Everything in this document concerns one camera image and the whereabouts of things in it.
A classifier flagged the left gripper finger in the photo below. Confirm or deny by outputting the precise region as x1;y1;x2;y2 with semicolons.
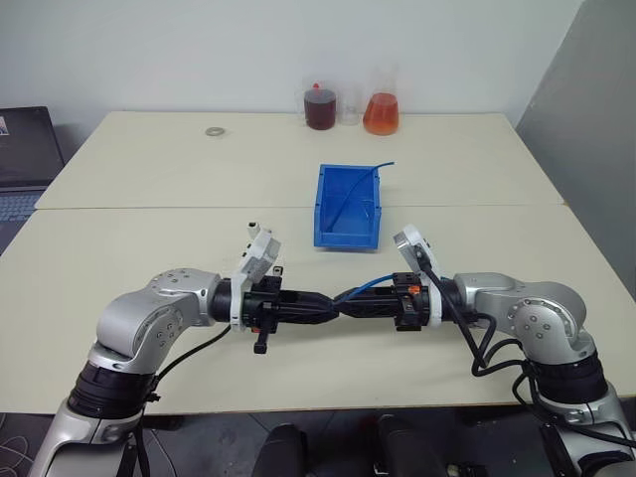
280;289;337;311
280;307;336;328

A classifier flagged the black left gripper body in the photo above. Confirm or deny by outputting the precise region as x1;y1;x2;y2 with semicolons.
241;266;285;356

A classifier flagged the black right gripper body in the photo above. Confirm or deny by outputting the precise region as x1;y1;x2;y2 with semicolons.
392;270;432;333

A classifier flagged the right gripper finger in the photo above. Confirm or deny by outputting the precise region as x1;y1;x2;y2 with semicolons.
334;284;398;308
337;302;398;321

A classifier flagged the blue cable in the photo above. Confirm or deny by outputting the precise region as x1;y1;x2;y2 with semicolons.
333;273;398;305
326;159;398;234

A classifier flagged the blue plastic bin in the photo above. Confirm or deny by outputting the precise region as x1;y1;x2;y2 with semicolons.
312;163;384;250

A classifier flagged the dark rounded shape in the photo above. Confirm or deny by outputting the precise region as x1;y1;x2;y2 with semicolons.
251;422;312;477
374;413;444;477

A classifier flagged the flask with orange liquid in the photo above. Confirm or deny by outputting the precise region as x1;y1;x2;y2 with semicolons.
362;63;403;137

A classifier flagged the beaker with dark brown liquid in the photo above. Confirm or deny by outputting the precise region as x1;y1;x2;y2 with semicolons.
302;80;340;132

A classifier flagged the small empty clear beaker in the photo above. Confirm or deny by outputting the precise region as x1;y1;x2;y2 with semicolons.
337;86;362;127

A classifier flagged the dark grey laptop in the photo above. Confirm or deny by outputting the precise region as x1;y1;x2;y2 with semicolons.
0;105;67;255

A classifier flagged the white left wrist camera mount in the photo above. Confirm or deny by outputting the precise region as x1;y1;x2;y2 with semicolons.
230;221;286;332

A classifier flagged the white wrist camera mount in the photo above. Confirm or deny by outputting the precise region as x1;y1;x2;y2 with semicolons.
230;221;286;332
393;224;444;330

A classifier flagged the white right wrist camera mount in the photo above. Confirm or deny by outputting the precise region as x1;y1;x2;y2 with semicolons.
393;224;444;330

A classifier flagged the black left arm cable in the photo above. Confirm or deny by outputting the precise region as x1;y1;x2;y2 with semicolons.
132;325;231;477

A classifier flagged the grey wall panel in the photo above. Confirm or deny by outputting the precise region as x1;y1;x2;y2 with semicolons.
513;0;636;239

